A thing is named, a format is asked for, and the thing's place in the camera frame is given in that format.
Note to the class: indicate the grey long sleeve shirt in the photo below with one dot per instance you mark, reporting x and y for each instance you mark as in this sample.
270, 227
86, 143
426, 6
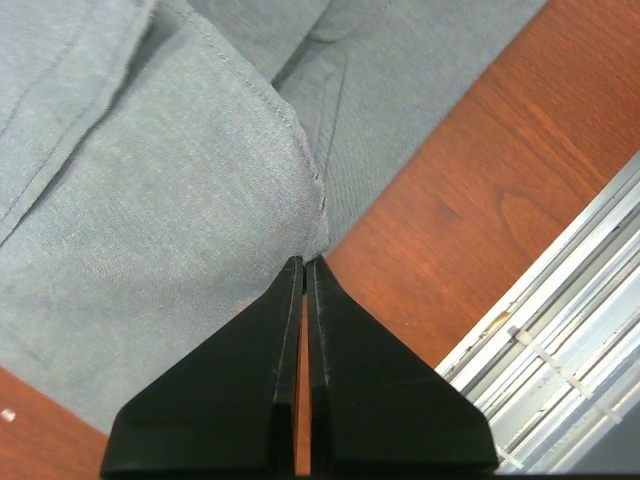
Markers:
161, 160

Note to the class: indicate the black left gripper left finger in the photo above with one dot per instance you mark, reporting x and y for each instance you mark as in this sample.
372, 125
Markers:
226, 408

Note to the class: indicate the aluminium rail frame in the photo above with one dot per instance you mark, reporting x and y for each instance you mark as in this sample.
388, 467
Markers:
554, 364

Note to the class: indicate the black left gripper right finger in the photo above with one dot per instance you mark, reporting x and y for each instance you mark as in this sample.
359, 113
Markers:
377, 407

